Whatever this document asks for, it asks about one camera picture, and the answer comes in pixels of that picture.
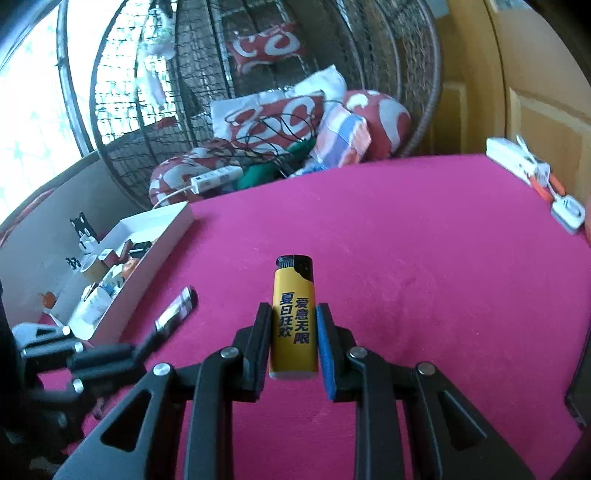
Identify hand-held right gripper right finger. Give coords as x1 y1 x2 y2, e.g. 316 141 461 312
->
316 303 536 480

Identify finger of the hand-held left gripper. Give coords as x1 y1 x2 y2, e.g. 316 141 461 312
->
69 328 165 394

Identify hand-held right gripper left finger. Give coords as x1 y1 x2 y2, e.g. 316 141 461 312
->
53 302 274 480

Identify yellow black lighter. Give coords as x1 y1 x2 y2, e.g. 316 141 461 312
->
269 255 319 380

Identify silver black lighter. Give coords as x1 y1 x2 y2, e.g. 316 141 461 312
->
154 285 199 333

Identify white box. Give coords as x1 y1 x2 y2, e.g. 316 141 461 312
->
51 200 195 347

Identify white printed cup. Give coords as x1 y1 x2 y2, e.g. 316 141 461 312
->
69 286 114 328

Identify black white cat-shaped holder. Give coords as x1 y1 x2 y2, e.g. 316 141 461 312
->
68 211 100 268

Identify magenta tablecloth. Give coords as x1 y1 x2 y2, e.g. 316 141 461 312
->
39 154 591 480

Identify green cushion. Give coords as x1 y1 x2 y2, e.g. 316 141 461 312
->
233 141 319 191

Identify red white floral cushion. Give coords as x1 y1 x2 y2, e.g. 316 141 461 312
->
148 138 236 206

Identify plaid pillow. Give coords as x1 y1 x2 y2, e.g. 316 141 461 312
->
310 104 372 167

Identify white-bordered red patterned pillow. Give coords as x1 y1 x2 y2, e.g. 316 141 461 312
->
210 65 347 145

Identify round red white cushion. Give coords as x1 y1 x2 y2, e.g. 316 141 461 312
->
344 90 411 160

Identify window with lattice grille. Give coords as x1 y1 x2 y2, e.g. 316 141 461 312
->
0 0 139 222

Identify white square device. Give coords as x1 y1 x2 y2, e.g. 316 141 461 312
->
551 195 585 235

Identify white plastic tool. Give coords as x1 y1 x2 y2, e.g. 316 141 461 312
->
516 136 550 178

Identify small red white pillow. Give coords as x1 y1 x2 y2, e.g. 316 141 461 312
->
226 22 308 75

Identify white feather dreamcatcher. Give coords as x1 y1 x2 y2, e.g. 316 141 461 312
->
139 0 177 112

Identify wicker hanging chair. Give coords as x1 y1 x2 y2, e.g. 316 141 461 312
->
90 0 444 206

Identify wooden panelled doors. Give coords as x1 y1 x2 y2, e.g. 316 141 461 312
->
434 0 591 208

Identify white power cord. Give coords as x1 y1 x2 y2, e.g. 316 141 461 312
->
154 184 195 209

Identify white power strip with cord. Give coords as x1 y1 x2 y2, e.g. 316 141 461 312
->
191 166 244 195

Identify thin black cable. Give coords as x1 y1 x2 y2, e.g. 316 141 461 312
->
225 99 325 163

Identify orange-handled pliers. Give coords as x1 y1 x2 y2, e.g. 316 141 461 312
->
531 173 566 204

